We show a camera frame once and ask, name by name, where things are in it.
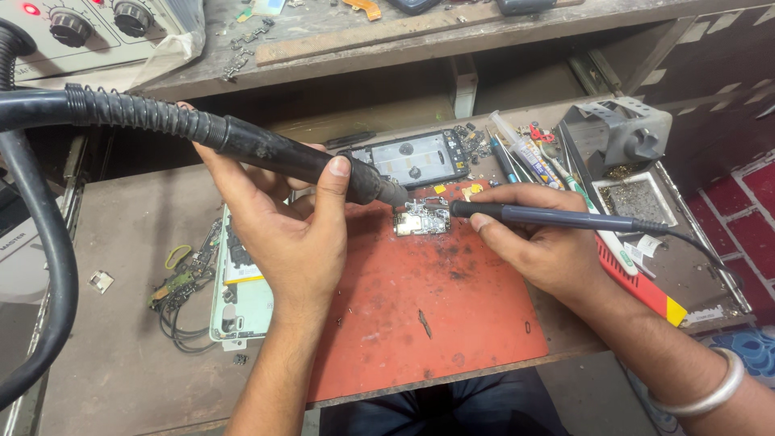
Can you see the person's right hand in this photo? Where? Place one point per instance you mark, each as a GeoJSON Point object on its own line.
{"type": "Point", "coordinates": [545, 248]}

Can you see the person's left hand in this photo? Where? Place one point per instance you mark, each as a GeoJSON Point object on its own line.
{"type": "Point", "coordinates": [284, 224]}

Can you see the blue soldering iron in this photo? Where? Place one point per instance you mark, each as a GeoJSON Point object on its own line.
{"type": "Point", "coordinates": [545, 216]}

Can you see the white green toothbrush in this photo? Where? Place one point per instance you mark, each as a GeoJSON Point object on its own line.
{"type": "Point", "coordinates": [596, 215]}

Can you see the mint green phone back housing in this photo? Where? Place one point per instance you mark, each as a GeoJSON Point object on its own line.
{"type": "Point", "coordinates": [242, 290]}

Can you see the metal tweezers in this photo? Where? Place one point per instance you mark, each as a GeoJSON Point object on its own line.
{"type": "Point", "coordinates": [572, 160]}

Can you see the white paper label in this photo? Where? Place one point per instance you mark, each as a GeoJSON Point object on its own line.
{"type": "Point", "coordinates": [642, 248]}

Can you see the blue screwdriver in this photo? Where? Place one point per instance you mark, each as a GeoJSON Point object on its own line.
{"type": "Point", "coordinates": [504, 160]}

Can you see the red yellow utility knife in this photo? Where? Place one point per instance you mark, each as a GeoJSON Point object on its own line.
{"type": "Point", "coordinates": [639, 284]}

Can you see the white metal tray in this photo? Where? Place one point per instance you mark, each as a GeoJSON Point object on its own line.
{"type": "Point", "coordinates": [634, 200]}

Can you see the clear flux syringe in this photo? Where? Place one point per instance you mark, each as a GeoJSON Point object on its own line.
{"type": "Point", "coordinates": [524, 148]}

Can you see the yellow rubber band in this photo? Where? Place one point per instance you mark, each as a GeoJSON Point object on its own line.
{"type": "Point", "coordinates": [177, 256]}

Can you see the phone circuit board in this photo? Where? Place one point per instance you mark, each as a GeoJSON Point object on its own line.
{"type": "Point", "coordinates": [422, 219]}

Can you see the red work mat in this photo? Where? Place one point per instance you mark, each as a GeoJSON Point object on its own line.
{"type": "Point", "coordinates": [418, 303]}

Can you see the grey soldering iron stand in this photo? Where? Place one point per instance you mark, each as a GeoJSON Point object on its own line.
{"type": "Point", "coordinates": [623, 134]}

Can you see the heap of small metal parts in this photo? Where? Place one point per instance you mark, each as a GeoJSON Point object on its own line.
{"type": "Point", "coordinates": [245, 48]}

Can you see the person's blue trousers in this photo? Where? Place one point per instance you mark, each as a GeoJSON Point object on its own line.
{"type": "Point", "coordinates": [442, 406]}

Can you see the small metal shield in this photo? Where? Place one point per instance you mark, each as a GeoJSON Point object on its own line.
{"type": "Point", "coordinates": [100, 281]}

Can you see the silver bangle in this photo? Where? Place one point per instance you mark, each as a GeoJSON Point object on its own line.
{"type": "Point", "coordinates": [708, 384]}

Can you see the wooden shelf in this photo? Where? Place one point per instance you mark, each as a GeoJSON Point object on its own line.
{"type": "Point", "coordinates": [436, 42]}

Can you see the grey rework station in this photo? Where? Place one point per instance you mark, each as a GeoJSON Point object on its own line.
{"type": "Point", "coordinates": [85, 36]}

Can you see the black phone frame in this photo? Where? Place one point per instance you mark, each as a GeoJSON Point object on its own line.
{"type": "Point", "coordinates": [418, 158]}

